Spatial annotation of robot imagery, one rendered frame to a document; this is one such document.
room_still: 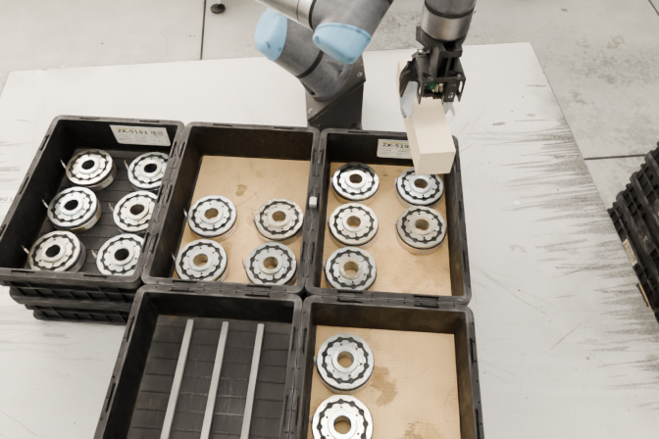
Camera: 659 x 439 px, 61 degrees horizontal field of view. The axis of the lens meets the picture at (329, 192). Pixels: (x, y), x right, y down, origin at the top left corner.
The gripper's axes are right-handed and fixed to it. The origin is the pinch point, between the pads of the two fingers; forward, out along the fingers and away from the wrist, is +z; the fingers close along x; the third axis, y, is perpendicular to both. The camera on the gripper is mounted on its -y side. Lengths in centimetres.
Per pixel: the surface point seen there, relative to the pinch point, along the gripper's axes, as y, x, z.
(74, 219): 3, -72, 24
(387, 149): -7.8, -3.8, 20.7
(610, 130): -83, 115, 109
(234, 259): 13.9, -38.4, 26.4
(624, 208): -26, 86, 83
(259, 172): -8.1, -33.0, 26.4
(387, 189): -0.8, -4.3, 26.4
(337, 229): 10.5, -16.8, 23.4
